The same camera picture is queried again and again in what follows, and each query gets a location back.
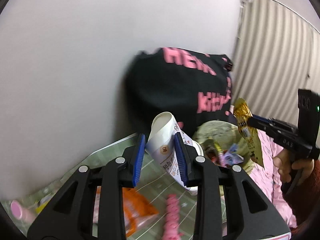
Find gold yellow snack wrapper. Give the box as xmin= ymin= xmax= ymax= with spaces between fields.
xmin=233 ymin=98 xmax=264 ymax=168

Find white paper cup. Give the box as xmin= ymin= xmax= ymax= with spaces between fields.
xmin=145 ymin=112 xmax=204 ymax=186

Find red gold snack wrapper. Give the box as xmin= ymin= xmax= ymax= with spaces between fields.
xmin=205 ymin=139 xmax=226 ymax=166

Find blue white snack wrapper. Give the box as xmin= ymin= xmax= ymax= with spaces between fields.
xmin=219 ymin=143 xmax=244 ymax=167

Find orange air cushion bag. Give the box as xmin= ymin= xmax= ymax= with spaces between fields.
xmin=96 ymin=186 xmax=160 ymax=238

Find right hand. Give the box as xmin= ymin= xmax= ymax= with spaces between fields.
xmin=273 ymin=149 xmax=315 ymax=186

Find green checkered tablecloth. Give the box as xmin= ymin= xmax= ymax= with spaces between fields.
xmin=1 ymin=134 xmax=196 ymax=239

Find pink floral bedsheet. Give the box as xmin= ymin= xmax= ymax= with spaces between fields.
xmin=249 ymin=130 xmax=297 ymax=228

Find brown right sleeve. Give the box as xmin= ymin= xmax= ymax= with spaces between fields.
xmin=283 ymin=160 xmax=319 ymax=230

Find black Hello Kitty pillow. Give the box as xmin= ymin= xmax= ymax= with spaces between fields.
xmin=124 ymin=47 xmax=236 ymax=136

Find white window blinds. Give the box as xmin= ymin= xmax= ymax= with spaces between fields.
xmin=232 ymin=0 xmax=319 ymax=125

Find pink caterpillar toy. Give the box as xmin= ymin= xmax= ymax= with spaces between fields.
xmin=162 ymin=194 xmax=183 ymax=240

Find pink small bottle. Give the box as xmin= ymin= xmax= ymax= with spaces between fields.
xmin=10 ymin=200 xmax=37 ymax=224

